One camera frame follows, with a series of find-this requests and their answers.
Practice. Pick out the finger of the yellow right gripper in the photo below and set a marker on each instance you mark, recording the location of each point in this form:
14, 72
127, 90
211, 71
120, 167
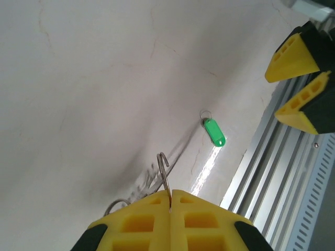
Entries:
295, 57
308, 109

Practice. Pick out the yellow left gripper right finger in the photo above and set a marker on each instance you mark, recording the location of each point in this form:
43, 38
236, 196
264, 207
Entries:
204, 225

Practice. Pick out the aluminium mounting rail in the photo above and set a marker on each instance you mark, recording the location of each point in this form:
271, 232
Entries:
264, 170

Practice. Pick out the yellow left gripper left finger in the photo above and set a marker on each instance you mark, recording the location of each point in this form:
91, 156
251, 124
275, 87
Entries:
136, 225

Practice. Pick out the green key tag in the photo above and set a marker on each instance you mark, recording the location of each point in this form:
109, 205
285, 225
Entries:
214, 132

